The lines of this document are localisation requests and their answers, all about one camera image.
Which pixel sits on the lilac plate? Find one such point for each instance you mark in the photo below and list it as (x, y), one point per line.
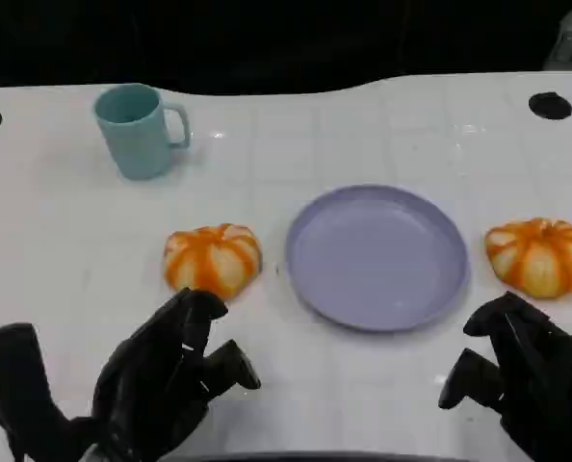
(377, 260)

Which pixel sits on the pale green mug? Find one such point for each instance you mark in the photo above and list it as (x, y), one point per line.
(137, 144)

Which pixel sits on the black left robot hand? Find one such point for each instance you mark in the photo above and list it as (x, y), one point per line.
(146, 385)

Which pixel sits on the orange white toy bread roll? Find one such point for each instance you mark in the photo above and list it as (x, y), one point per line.
(209, 257)
(536, 260)

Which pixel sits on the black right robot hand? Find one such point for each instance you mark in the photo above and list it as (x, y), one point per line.
(546, 385)

